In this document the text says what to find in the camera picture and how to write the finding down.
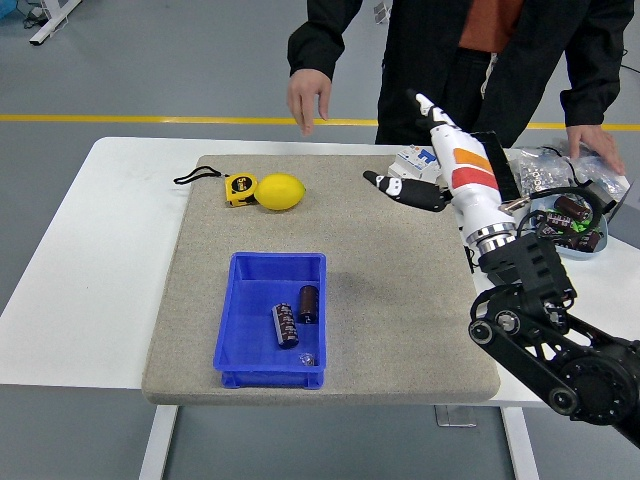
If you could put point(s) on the person's left hand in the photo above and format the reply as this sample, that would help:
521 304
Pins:
595 142

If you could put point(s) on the person's right hand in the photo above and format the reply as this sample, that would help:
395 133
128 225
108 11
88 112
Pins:
307 95

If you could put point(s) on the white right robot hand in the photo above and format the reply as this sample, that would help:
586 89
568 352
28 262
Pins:
470 190

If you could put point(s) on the short dark brown battery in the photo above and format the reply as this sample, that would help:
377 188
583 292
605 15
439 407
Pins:
309 304

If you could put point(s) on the long dark brown battery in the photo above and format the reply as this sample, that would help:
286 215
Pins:
286 325

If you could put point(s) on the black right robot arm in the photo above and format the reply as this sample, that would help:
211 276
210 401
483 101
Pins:
540 270

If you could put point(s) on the blue plastic box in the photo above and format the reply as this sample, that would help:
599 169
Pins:
245 345

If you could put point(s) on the clear bag of blue parts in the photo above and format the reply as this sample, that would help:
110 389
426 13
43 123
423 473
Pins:
590 172

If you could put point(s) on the black rectangular case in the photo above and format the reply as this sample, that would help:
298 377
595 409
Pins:
502 160

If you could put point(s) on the black power adapter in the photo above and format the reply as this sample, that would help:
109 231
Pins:
607 197

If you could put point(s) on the clear bag of metal washers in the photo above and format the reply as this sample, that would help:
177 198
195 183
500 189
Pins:
537 170

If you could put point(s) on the white circuit breaker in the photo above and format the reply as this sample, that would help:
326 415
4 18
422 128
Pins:
405 160

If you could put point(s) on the green plastic pieces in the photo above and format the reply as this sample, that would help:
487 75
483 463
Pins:
582 226

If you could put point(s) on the yellow lemon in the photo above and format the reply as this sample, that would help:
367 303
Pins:
280 192

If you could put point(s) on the light blue bowl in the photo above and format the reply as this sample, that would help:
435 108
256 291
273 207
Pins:
585 254

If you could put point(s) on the yellow tape measure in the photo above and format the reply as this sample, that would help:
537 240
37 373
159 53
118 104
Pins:
240 189

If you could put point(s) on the person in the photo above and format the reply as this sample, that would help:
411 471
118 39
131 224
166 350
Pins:
425 60

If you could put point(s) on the grey-brown mat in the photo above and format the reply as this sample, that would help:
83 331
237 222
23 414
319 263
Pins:
425 350

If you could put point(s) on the small clear part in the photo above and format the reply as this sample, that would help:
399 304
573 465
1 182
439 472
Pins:
306 359

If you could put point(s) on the white table leg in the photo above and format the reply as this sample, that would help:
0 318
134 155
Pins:
522 445
157 445

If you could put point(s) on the grey metal table bracket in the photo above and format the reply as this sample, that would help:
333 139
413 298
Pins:
455 416

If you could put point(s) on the white metal frame foot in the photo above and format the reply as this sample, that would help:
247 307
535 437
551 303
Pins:
52 22

